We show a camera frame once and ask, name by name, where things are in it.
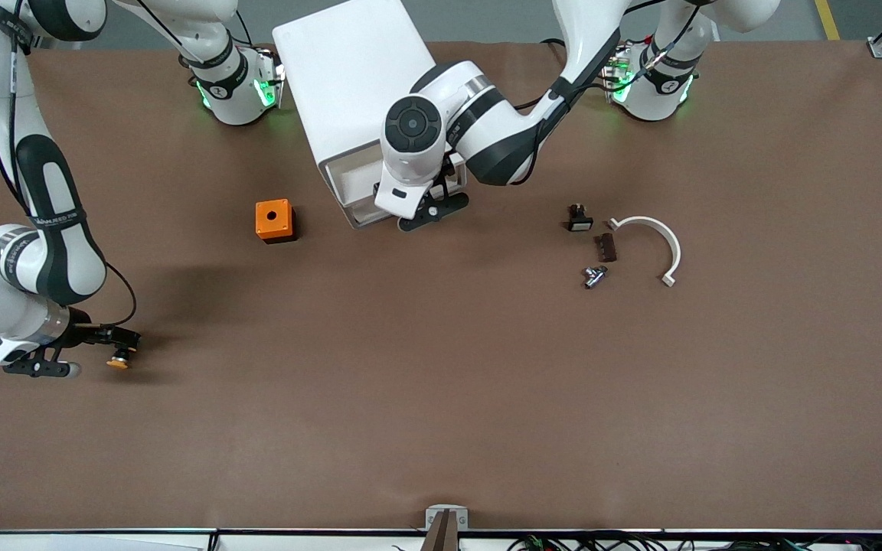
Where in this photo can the small silver metal connector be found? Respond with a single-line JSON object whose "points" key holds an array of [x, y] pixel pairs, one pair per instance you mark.
{"points": [[595, 277]]}

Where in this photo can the orange pushbutton with black body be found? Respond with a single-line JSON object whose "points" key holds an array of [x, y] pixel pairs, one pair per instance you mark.
{"points": [[118, 363]]}

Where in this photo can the brown terminal block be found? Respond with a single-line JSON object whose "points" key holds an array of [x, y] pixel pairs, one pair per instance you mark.
{"points": [[605, 248]]}

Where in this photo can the small black pushbutton switch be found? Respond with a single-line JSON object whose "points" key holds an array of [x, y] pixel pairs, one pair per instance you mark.
{"points": [[580, 222]]}

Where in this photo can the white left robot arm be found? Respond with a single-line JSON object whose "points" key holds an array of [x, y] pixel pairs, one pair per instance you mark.
{"points": [[487, 138]]}

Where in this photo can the white curved plastic arc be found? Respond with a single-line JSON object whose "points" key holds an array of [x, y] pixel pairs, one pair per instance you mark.
{"points": [[659, 228]]}

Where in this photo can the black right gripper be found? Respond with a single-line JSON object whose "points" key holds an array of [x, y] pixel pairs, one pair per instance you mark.
{"points": [[89, 334]]}

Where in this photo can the grey metal mount bracket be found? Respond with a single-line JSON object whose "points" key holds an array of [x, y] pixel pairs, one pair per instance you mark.
{"points": [[433, 516]]}

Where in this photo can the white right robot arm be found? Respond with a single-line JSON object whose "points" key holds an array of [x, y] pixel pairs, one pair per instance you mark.
{"points": [[50, 229]]}

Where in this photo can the brown mount bar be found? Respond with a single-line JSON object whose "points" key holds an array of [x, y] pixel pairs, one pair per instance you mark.
{"points": [[442, 536]]}

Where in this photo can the orange box with hole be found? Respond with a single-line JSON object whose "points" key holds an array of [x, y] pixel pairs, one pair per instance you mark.
{"points": [[265, 226]]}

